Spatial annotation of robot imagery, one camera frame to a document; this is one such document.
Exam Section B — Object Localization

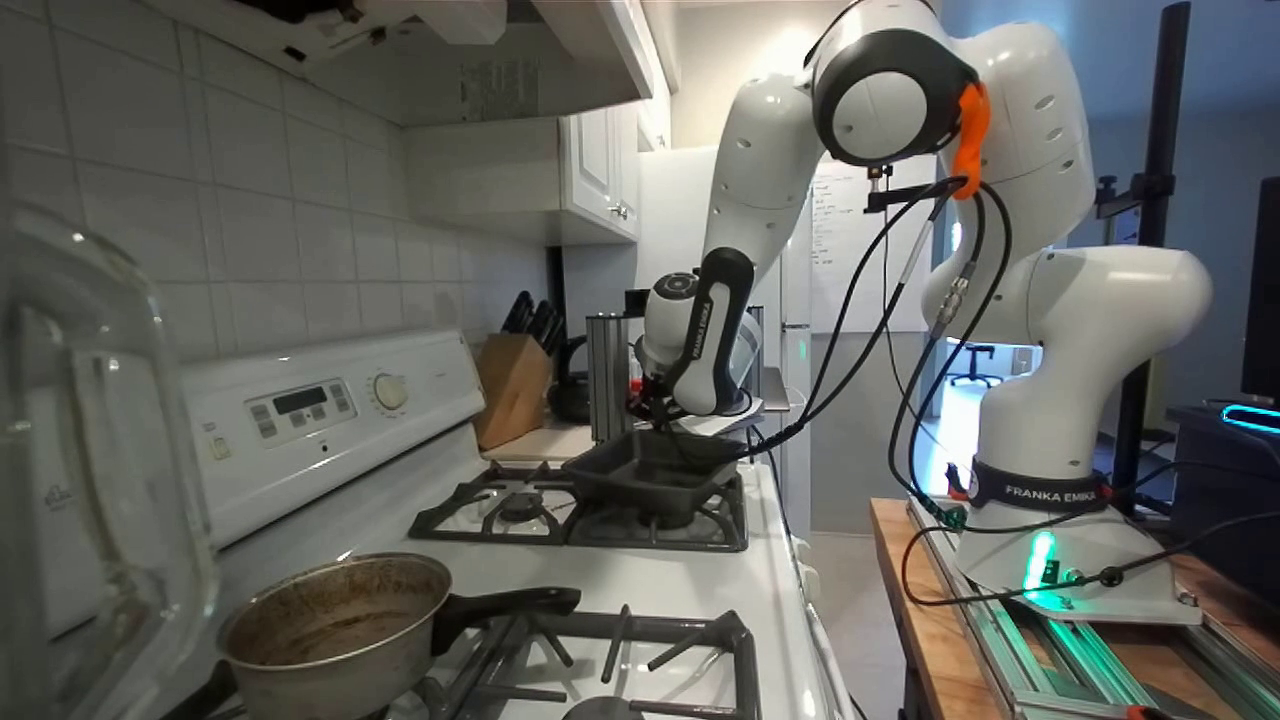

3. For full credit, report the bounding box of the black monitor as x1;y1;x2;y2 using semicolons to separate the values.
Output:
1240;177;1280;396

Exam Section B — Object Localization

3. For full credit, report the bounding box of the white upper cabinet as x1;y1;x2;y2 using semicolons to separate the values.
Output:
405;96;674;252

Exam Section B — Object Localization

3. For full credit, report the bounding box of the white stove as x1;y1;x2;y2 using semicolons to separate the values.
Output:
183;332;850;720

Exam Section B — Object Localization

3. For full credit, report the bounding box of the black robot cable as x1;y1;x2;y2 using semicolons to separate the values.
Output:
651;172;1280;615

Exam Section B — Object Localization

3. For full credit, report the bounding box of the wooden knife block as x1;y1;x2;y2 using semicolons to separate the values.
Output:
477;291;559;448

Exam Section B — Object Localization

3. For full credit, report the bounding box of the steel cylinder canister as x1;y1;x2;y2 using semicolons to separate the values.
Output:
588;311;629;443

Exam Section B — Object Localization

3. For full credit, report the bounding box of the white range hood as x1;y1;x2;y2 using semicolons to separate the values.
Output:
147;0;658;128

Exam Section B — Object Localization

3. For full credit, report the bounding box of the grey stove grate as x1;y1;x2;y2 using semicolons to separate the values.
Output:
409;466;748;554
372;610;763;720

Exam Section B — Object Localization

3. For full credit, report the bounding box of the metal base rail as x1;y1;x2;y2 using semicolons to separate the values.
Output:
897;499;1280;720

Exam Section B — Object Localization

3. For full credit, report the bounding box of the white refrigerator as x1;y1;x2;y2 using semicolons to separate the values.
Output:
637;141;944;535

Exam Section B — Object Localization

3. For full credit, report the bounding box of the grey far stove grate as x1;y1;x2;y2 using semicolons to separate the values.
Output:
409;466;748;554

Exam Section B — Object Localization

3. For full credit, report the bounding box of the grey near stove grate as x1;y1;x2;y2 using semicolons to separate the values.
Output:
372;610;763;720

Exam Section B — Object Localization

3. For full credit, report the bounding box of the square metal baking pan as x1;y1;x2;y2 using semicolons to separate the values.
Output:
564;434;745;524

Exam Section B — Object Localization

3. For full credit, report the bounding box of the steel saucepan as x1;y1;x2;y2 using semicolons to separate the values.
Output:
216;554;580;720

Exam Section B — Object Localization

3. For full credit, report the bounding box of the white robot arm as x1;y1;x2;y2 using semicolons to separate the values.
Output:
645;0;1212;626

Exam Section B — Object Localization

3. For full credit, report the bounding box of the glass baking dish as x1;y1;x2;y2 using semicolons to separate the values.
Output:
0;205;221;720

